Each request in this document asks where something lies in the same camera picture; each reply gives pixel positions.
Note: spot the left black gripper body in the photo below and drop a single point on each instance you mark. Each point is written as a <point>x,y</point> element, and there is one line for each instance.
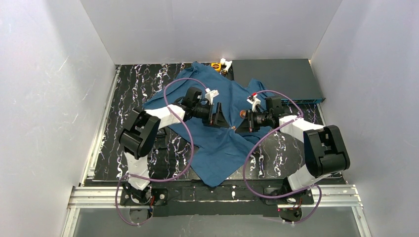
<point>214,113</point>

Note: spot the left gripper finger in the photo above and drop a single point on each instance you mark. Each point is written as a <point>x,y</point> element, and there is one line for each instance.
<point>222,122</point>
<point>219,113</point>

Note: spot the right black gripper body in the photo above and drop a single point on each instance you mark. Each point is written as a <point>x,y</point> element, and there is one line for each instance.
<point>247,121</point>

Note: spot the round orange pin badge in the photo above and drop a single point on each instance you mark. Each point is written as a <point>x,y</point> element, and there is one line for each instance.
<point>243,113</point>

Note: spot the blue t-shirt garment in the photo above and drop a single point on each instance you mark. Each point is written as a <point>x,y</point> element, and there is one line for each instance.
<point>221,150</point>

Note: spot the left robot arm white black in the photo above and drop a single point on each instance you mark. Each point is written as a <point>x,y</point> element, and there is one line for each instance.
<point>141,128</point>

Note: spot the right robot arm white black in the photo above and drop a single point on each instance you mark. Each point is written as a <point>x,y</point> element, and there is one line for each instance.
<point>325,152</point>

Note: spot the yellow tape measure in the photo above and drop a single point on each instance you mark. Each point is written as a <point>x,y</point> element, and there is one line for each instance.
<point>216,66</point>

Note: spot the small white figurine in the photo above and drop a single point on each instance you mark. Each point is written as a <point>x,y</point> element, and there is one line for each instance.
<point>226,65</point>

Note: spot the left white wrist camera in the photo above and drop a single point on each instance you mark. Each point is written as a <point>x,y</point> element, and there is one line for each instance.
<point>210,95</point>

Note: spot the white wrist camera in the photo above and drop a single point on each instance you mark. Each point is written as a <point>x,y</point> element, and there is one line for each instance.
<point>254,101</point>
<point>210,95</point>

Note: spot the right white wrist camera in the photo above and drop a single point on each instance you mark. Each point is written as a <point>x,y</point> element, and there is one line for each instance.
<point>254,101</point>

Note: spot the dark grey network switch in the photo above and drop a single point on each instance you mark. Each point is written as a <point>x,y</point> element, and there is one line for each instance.
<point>291,77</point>

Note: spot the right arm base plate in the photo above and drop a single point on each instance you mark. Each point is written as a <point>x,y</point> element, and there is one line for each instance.
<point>293,213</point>

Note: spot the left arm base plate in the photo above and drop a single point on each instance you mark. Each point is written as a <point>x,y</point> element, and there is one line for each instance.
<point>149,196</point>

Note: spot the aluminium frame rail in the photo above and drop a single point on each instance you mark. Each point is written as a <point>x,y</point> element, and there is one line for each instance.
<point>227,199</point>

